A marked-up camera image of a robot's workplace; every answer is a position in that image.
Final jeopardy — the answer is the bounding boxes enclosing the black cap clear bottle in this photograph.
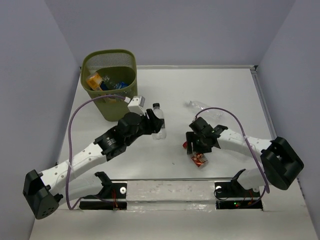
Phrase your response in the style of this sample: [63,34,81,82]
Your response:
[151,102,168,141]

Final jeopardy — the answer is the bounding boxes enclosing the red label bottle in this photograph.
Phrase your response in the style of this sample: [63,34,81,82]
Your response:
[182,141,208,168]

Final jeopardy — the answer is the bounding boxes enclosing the blue label bottle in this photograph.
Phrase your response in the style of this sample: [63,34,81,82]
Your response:
[100,98,124,104]
[115,81,129,90]
[101,75,118,91]

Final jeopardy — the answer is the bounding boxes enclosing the orange label bottle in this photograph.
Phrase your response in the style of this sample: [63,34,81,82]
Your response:
[86,72,104,91]

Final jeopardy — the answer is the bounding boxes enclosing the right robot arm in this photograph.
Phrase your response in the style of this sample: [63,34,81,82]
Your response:
[184,117,304,196]

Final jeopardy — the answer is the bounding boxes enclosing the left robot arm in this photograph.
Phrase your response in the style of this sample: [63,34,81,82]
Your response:
[22,108,165,220]

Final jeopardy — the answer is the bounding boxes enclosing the green mesh waste bin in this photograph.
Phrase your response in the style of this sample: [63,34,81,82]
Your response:
[80,49,138,122]

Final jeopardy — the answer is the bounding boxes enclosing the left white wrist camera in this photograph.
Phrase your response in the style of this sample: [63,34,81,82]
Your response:
[124,95,145,116]

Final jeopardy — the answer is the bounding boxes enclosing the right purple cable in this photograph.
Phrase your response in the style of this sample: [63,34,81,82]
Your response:
[194,107,270,206]

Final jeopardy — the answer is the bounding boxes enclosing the purple cable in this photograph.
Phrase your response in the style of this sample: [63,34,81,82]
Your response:
[194,107,270,206]
[65,94,130,210]

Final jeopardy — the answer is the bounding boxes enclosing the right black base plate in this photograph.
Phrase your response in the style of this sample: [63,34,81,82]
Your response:
[213,181,263,210]

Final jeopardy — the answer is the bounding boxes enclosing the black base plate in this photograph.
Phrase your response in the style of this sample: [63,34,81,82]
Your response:
[213,181,263,210]
[79,181,128,211]

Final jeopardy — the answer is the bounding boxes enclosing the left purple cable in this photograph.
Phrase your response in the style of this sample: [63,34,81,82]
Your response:
[65,94,130,210]

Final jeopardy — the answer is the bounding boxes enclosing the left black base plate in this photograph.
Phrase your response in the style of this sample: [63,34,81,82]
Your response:
[79,181,128,211]

